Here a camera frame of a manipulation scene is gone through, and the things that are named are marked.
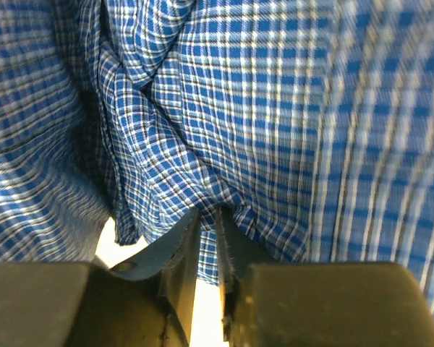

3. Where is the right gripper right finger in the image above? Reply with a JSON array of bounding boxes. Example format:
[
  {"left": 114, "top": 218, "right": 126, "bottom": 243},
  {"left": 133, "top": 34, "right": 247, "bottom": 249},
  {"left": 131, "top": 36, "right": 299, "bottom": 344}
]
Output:
[{"left": 216, "top": 207, "right": 434, "bottom": 346}]

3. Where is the blue plaid long sleeve shirt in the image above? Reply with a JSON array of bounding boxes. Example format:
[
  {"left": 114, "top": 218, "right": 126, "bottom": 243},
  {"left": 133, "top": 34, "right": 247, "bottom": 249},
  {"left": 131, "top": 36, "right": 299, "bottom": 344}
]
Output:
[{"left": 0, "top": 1, "right": 434, "bottom": 314}]

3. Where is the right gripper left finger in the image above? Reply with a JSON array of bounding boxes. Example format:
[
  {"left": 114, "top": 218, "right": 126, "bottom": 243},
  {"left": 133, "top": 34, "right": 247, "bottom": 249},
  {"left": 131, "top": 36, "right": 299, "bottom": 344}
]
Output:
[{"left": 0, "top": 209, "right": 200, "bottom": 346}]

